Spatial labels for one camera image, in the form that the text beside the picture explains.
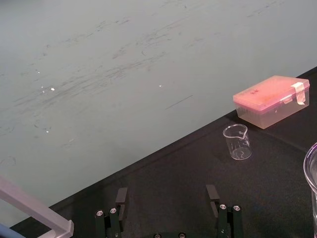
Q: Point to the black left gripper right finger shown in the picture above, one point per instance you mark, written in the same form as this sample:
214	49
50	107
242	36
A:
229	219

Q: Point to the pink lidded plastic box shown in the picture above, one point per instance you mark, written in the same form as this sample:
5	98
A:
270	101

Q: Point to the strip of beige tape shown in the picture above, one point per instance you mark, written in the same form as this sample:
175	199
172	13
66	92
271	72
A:
300	93

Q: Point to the black table cloth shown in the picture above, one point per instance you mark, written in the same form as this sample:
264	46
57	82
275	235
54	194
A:
198	178

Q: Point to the large clear glass beaker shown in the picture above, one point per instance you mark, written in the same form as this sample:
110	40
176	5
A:
312	178

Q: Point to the small clear glass beaker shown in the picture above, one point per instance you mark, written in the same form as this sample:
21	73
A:
237	143

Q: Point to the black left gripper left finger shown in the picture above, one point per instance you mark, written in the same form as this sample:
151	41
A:
114	218

